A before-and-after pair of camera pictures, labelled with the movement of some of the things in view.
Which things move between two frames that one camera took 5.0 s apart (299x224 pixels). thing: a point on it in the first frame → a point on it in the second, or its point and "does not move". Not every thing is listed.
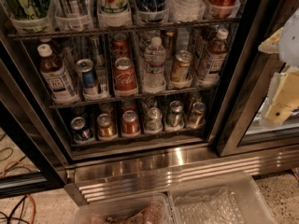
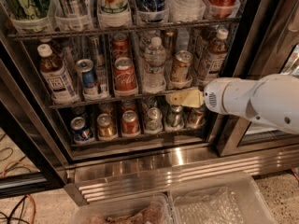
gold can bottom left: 106,126 does not move
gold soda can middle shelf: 180,70 does not move
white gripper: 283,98 → 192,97
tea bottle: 214,59 does not move
